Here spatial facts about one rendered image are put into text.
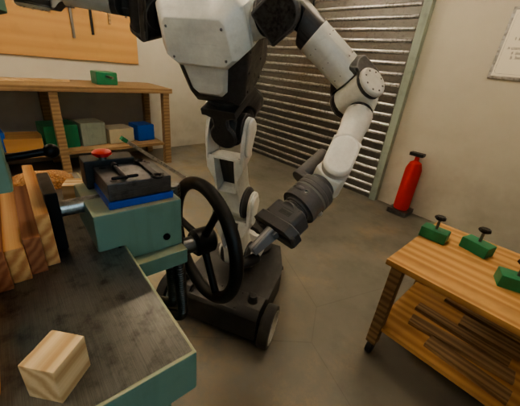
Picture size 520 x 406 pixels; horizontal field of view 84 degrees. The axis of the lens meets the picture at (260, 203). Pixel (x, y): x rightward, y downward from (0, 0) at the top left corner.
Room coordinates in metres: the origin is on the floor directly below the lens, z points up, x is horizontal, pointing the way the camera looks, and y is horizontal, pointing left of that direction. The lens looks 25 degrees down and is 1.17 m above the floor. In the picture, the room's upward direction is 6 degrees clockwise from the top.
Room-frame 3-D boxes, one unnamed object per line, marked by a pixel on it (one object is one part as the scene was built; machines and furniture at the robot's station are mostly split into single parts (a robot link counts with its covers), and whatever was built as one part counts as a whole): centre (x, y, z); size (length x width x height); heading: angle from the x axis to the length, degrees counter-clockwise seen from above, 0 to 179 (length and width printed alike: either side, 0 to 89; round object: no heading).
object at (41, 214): (0.39, 0.34, 0.94); 0.21 x 0.01 x 0.08; 42
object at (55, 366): (0.16, 0.16, 0.92); 0.04 x 0.03 x 0.04; 175
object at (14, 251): (0.35, 0.35, 0.92); 0.19 x 0.02 x 0.05; 42
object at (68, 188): (0.51, 0.36, 0.92); 0.04 x 0.03 x 0.04; 20
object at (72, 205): (0.39, 0.29, 0.95); 0.09 x 0.07 x 0.09; 42
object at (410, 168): (2.60, -1.38, 0.30); 0.19 x 0.18 x 0.60; 135
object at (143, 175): (0.45, 0.23, 0.99); 0.13 x 0.11 x 0.06; 42
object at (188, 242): (0.49, 0.17, 0.81); 0.29 x 0.20 x 0.29; 42
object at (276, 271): (1.27, 0.08, 0.19); 0.64 x 0.52 x 0.33; 162
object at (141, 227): (0.44, 0.23, 0.91); 0.15 x 0.14 x 0.09; 42
